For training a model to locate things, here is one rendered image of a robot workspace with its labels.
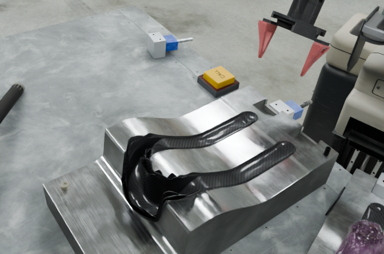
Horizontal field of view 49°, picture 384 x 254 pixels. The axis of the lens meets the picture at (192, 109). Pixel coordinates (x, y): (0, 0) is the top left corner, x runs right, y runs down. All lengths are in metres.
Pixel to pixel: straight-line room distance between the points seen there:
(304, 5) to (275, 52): 2.05
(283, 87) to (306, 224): 1.79
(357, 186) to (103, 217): 0.48
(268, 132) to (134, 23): 0.67
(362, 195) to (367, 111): 0.38
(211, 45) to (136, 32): 1.56
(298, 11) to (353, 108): 0.43
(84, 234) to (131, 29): 0.77
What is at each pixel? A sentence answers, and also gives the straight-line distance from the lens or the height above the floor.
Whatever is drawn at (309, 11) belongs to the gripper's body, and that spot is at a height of 1.11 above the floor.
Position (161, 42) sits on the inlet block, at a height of 0.85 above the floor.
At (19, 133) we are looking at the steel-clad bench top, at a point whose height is 0.80.
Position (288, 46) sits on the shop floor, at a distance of 3.00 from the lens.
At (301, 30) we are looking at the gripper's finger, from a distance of 0.85.
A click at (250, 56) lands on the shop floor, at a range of 2.80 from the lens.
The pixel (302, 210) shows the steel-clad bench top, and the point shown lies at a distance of 0.87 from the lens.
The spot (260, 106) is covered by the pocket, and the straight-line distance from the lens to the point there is 0.96.
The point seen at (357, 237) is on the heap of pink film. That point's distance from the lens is 0.71.
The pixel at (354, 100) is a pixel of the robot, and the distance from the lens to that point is 1.21.
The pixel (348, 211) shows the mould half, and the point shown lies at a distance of 0.83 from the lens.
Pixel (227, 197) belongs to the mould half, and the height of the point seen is 0.91.
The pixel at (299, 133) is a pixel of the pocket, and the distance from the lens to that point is 0.92.
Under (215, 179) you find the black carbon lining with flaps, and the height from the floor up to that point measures 0.90.
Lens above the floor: 1.46
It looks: 40 degrees down
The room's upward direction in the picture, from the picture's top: 6 degrees clockwise
